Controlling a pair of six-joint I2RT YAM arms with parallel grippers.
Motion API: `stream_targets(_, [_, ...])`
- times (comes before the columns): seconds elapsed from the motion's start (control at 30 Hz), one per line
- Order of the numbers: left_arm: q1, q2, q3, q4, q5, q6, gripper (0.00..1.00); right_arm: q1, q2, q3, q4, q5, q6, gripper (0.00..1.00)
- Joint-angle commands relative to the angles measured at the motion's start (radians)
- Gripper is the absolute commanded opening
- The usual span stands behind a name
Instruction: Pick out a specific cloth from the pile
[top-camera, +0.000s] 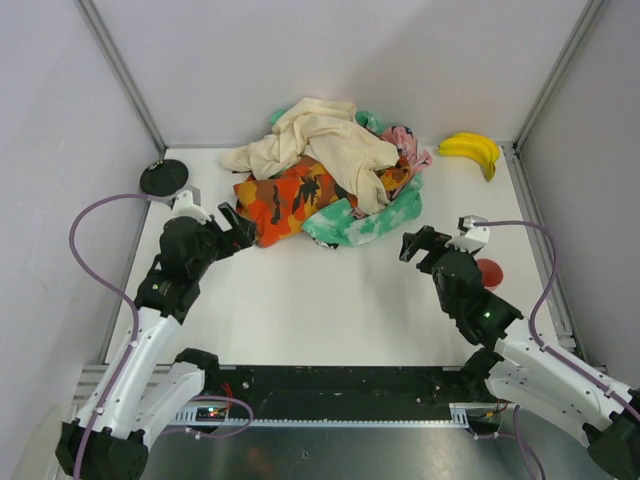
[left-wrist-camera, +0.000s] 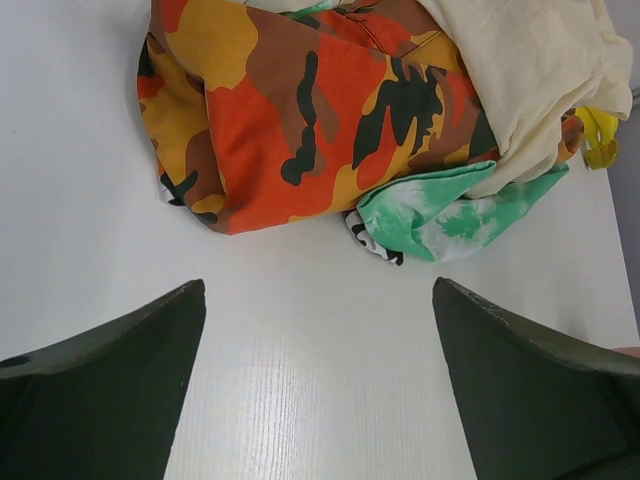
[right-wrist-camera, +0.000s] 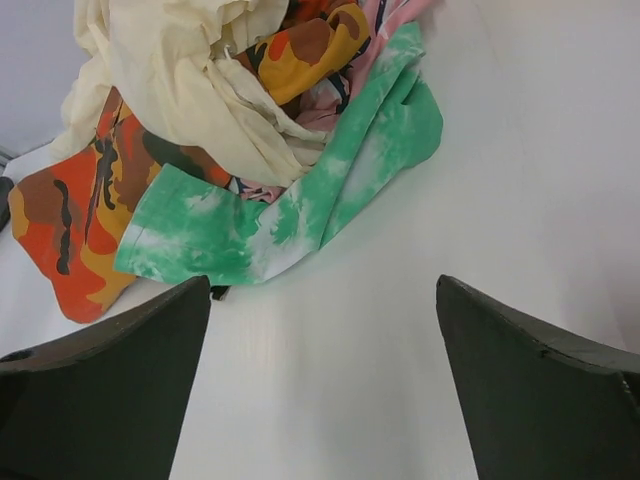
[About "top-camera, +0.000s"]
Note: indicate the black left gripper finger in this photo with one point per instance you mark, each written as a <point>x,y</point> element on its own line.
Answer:
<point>246,233</point>
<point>231,216</point>

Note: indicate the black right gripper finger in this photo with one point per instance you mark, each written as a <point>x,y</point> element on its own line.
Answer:
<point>411,244</point>
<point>431,239</point>

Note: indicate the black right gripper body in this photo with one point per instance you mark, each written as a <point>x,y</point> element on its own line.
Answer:
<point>429,254</point>

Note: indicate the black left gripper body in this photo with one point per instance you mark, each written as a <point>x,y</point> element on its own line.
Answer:
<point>220,234</point>

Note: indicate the orange camouflage cloth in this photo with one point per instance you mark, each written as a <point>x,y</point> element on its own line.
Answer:
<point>280,205</point>

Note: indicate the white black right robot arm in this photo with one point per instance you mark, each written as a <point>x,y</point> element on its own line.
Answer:
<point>516,363</point>

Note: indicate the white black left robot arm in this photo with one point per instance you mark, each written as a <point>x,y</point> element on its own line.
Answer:
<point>113,433</point>

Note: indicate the green white tie-dye cloth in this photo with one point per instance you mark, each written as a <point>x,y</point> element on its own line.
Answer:
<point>341,224</point>

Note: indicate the cream cloth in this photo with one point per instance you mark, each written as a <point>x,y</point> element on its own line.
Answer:
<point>328,132</point>

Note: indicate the pink plastic cup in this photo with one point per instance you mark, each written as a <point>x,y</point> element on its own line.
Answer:
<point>492,273</point>

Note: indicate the black round disc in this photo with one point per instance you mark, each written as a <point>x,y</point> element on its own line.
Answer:
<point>164,178</point>

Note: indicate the yellow banana bunch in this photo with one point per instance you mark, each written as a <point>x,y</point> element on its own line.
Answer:
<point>482,150</point>

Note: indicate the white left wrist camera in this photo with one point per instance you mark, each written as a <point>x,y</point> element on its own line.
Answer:
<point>187,202</point>

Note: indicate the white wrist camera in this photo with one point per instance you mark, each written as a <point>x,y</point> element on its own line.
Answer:
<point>187,202</point>
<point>473,235</point>

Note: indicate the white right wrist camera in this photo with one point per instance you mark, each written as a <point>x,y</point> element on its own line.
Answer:
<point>473,235</point>

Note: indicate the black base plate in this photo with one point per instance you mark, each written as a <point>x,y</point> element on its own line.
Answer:
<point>322,393</point>

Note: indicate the left aluminium corner post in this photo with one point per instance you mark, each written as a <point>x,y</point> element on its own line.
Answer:
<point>114,59</point>

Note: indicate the aluminium corner post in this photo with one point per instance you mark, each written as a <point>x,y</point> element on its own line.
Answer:
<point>577,39</point>
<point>114,59</point>

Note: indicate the right aluminium corner post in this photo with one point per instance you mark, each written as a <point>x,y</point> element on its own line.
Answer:
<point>577,39</point>

